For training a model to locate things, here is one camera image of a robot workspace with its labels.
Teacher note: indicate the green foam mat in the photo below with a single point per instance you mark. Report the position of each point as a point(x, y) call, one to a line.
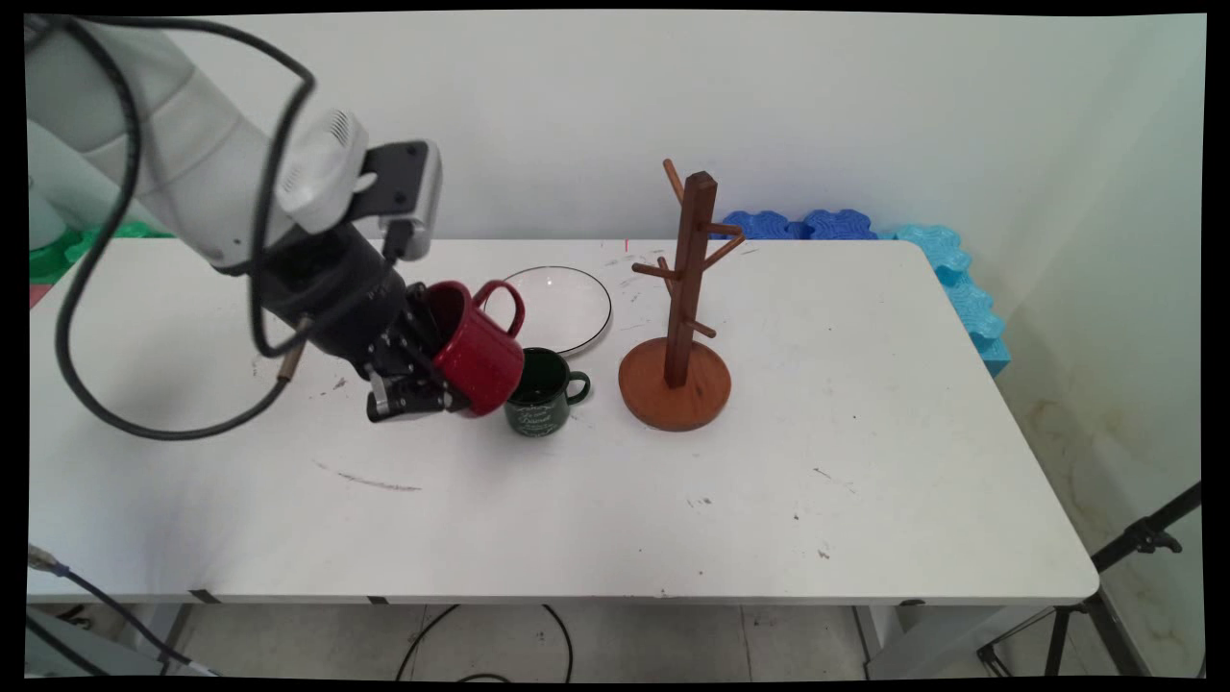
point(58, 255)

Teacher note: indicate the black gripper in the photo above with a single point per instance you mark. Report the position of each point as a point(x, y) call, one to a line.
point(336, 288)

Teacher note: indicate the dark green enamel mug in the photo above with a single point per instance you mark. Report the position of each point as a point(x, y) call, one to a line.
point(543, 408)

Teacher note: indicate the grey table leg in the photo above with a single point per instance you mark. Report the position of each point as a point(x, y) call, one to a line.
point(922, 639)
point(96, 639)

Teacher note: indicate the black tripod stand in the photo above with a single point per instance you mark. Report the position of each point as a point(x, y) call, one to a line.
point(1105, 557)

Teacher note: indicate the pale grey rounded object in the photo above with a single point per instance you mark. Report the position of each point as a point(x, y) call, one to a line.
point(42, 226)

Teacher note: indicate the dark blue foam mat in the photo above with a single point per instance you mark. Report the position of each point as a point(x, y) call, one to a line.
point(788, 227)

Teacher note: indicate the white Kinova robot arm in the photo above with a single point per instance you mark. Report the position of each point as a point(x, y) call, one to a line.
point(192, 163)

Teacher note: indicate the red ceramic mug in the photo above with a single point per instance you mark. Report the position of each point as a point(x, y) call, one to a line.
point(480, 370)

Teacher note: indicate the brown wooden mug tree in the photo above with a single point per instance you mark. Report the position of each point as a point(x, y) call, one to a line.
point(694, 240)

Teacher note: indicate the red foam mat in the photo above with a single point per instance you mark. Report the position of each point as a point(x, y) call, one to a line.
point(38, 293)

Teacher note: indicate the light blue foam mat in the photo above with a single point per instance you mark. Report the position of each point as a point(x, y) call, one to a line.
point(966, 298)

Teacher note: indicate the white plate with black rim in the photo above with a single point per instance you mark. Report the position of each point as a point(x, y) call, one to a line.
point(567, 308)

